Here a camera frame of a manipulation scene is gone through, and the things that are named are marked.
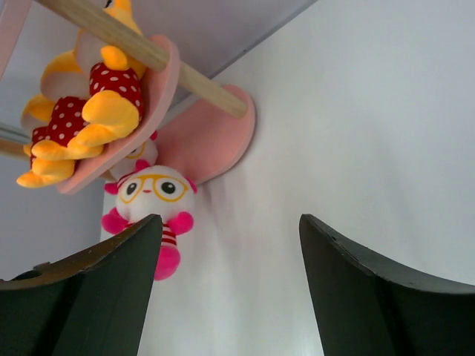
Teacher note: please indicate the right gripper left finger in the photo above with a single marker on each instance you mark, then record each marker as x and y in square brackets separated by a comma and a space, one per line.
[93, 302]

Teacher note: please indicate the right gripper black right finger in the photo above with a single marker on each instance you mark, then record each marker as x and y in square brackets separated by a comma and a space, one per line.
[367, 304]

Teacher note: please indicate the white plush yellow glasses front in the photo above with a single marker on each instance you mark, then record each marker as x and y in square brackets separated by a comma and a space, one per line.
[154, 189]

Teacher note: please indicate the yellow plush red dotted dress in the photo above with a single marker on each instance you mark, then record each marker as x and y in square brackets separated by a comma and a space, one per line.
[44, 172]

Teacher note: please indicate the pink three-tier shelf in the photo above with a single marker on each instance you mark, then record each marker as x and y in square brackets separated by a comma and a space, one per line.
[203, 129]

